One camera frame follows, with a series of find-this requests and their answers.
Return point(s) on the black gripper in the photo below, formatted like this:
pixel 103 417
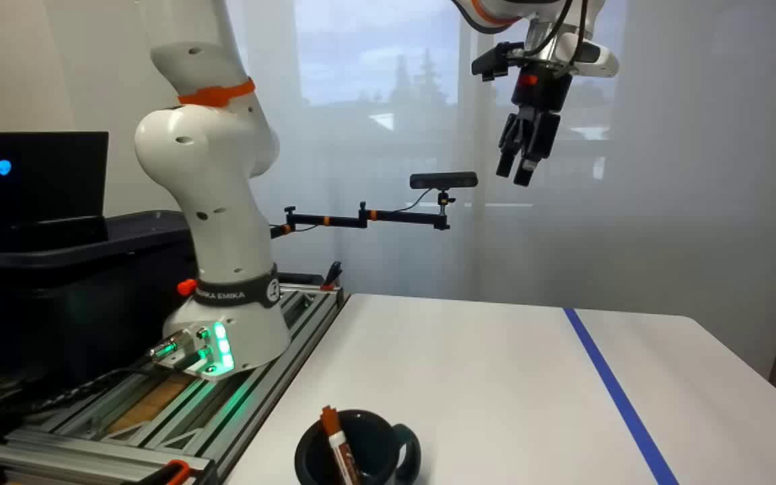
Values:
pixel 526 143

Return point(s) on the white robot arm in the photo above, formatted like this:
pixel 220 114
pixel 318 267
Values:
pixel 205 153

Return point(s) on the dark green mug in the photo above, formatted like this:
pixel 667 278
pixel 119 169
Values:
pixel 387 455

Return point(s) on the blue tape strip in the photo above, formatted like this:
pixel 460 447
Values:
pixel 644 442

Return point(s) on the wooden board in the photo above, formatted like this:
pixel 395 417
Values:
pixel 146 409

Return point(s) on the orange black clamp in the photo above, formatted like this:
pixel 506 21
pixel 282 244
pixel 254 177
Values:
pixel 178 473

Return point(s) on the black monitor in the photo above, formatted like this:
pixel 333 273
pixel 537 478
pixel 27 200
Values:
pixel 52 188

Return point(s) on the black storage box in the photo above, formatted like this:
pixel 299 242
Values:
pixel 80 312

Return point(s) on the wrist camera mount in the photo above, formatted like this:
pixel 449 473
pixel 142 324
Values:
pixel 577 59

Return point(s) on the black camera on boom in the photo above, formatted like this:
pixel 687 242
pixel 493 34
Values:
pixel 444 182

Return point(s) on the aluminium rail base frame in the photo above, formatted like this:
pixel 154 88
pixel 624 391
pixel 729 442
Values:
pixel 209 424

